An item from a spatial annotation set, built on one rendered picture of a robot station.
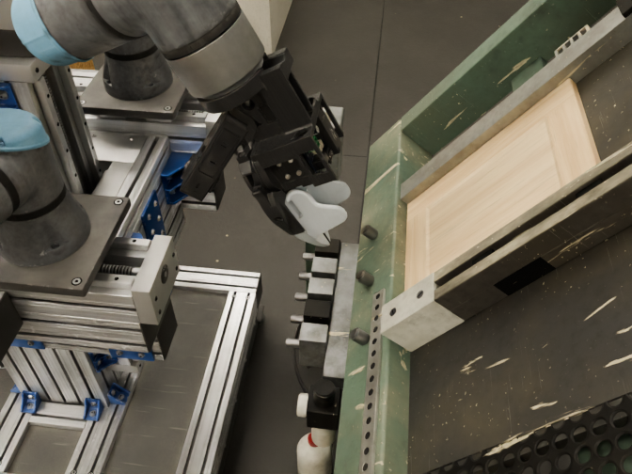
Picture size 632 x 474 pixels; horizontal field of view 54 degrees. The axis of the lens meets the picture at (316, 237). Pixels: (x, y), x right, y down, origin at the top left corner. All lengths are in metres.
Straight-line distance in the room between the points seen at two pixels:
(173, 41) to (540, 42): 1.03
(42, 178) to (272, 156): 0.54
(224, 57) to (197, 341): 1.52
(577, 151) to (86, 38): 0.74
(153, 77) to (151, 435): 0.95
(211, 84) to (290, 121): 0.08
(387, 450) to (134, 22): 0.70
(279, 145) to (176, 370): 1.43
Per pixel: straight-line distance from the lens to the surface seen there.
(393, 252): 1.22
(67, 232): 1.09
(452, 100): 1.48
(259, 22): 3.63
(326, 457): 1.82
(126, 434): 1.85
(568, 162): 1.05
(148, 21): 0.52
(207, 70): 0.52
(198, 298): 2.08
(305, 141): 0.54
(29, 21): 0.60
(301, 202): 0.60
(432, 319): 1.03
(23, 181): 1.00
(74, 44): 0.58
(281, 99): 0.54
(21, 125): 1.01
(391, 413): 1.02
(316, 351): 1.28
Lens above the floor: 1.78
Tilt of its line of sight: 45 degrees down
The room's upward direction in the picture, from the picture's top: straight up
